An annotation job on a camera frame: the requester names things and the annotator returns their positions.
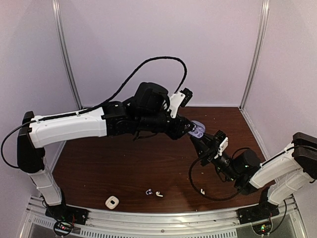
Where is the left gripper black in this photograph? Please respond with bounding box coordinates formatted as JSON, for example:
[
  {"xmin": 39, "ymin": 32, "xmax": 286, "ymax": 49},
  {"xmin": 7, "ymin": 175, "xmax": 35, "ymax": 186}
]
[{"xmin": 137, "ymin": 107, "xmax": 195, "ymax": 140}]

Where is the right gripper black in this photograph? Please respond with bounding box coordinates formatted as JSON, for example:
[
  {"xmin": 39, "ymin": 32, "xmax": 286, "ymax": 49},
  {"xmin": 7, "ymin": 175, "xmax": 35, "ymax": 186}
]
[{"xmin": 190, "ymin": 130, "xmax": 240, "ymax": 182}]

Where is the lavender earbud charging case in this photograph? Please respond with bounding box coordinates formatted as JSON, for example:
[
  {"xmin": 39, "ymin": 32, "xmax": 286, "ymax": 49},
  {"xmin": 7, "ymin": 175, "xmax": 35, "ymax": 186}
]
[{"xmin": 188, "ymin": 120, "xmax": 206, "ymax": 139}]

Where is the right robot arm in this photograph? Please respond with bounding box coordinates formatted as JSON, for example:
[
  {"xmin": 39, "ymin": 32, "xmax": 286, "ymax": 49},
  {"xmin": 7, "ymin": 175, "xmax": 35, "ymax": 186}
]
[{"xmin": 190, "ymin": 131, "xmax": 317, "ymax": 219}]

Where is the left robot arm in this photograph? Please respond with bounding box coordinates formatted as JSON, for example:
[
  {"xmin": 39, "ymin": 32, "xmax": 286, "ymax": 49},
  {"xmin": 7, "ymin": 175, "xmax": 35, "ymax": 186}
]
[{"xmin": 17, "ymin": 82, "xmax": 194, "ymax": 220}]

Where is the cream white charging case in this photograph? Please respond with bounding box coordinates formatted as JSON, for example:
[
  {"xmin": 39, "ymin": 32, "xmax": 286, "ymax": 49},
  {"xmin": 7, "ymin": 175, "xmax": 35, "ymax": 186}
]
[{"xmin": 105, "ymin": 195, "xmax": 119, "ymax": 210}]

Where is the white earbud left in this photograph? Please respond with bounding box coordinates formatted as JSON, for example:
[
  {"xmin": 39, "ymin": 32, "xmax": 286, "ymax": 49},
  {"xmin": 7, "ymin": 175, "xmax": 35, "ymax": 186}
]
[{"xmin": 156, "ymin": 191, "xmax": 163, "ymax": 197}]

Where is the purple earbud left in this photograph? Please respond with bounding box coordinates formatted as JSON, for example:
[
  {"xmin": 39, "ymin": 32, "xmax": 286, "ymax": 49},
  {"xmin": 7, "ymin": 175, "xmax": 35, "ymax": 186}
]
[{"xmin": 145, "ymin": 188, "xmax": 153, "ymax": 195}]

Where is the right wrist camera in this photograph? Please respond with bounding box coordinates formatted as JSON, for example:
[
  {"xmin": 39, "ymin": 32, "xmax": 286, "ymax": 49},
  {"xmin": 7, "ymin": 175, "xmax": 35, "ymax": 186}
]
[{"xmin": 214, "ymin": 130, "xmax": 228, "ymax": 159}]

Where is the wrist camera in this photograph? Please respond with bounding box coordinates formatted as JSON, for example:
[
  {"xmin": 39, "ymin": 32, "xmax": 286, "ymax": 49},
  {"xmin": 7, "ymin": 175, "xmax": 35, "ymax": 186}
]
[
  {"xmin": 168, "ymin": 88, "xmax": 193, "ymax": 119},
  {"xmin": 214, "ymin": 130, "xmax": 228, "ymax": 159}
]

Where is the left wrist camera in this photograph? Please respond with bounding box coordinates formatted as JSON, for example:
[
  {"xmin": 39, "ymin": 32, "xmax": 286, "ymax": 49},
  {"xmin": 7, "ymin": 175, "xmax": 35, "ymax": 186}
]
[{"xmin": 168, "ymin": 88, "xmax": 193, "ymax": 119}]

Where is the right black cable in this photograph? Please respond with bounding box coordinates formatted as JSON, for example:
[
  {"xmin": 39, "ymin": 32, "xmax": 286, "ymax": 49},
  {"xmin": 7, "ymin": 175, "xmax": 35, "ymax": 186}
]
[{"xmin": 188, "ymin": 158, "xmax": 246, "ymax": 201}]

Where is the black cable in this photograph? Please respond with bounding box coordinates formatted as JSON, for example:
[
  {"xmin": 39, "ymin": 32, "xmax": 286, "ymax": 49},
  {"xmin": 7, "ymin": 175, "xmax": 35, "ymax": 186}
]
[
  {"xmin": 188, "ymin": 158, "xmax": 246, "ymax": 201},
  {"xmin": 0, "ymin": 56, "xmax": 188, "ymax": 169}
]

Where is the left black cable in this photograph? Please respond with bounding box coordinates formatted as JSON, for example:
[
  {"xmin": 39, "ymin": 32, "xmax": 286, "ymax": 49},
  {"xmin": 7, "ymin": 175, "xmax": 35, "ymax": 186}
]
[{"xmin": 0, "ymin": 56, "xmax": 188, "ymax": 169}]

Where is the front aluminium rail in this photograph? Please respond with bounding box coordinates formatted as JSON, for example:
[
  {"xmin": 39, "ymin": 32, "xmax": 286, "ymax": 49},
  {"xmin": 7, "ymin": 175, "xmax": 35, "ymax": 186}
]
[{"xmin": 17, "ymin": 196, "xmax": 308, "ymax": 238}]

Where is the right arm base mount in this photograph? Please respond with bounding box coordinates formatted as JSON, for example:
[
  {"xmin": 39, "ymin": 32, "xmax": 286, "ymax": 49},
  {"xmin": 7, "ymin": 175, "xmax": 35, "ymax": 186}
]
[{"xmin": 237, "ymin": 201, "xmax": 279, "ymax": 237}]

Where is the right aluminium frame post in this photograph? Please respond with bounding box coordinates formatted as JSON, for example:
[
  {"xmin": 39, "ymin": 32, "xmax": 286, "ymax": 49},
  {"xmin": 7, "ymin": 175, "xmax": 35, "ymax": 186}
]
[{"xmin": 239, "ymin": 0, "xmax": 270, "ymax": 111}]

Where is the aluminium frame post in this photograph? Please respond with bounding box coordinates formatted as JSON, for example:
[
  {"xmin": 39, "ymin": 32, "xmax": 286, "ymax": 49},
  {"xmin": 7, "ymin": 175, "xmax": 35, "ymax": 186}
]
[
  {"xmin": 52, "ymin": 0, "xmax": 83, "ymax": 109},
  {"xmin": 239, "ymin": 0, "xmax": 270, "ymax": 111}
]

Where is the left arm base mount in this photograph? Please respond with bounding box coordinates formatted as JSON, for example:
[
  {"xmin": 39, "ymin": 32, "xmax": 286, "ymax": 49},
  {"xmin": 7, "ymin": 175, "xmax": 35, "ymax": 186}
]
[{"xmin": 42, "ymin": 193, "xmax": 89, "ymax": 238}]

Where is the left aluminium frame post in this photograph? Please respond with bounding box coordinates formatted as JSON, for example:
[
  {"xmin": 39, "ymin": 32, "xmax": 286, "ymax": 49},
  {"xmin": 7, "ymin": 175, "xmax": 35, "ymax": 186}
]
[{"xmin": 52, "ymin": 0, "xmax": 83, "ymax": 109}]

